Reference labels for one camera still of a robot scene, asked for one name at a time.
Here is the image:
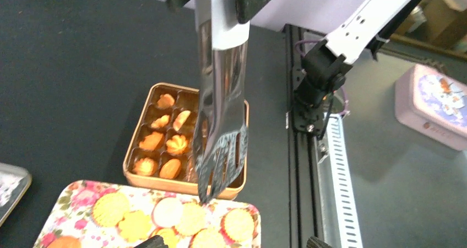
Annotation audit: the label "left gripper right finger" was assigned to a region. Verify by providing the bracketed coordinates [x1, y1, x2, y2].
[306, 236, 332, 248]

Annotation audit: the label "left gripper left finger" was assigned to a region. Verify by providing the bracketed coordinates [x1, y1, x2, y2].
[134, 235, 169, 248]

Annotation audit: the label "white handled metal tongs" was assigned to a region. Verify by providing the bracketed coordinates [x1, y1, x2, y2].
[192, 3, 250, 204]

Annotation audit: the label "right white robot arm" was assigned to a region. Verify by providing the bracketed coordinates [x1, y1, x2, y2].
[166, 0, 421, 136]

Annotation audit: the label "pink sandwich cookie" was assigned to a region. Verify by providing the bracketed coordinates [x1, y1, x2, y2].
[152, 197, 183, 228]

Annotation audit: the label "floral cookie tray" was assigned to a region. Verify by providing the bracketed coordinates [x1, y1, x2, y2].
[34, 180, 261, 247]

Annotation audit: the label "gold cookie tin box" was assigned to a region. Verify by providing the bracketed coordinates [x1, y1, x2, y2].
[122, 82, 250, 201]

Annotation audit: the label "silver tin lid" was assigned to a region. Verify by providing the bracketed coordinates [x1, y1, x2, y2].
[1, 163, 32, 225]

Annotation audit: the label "pink decorated tin box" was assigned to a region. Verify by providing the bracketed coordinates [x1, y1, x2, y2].
[395, 64, 466, 151]

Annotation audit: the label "white slotted cable duct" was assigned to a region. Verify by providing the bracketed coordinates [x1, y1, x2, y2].
[318, 114, 363, 247]

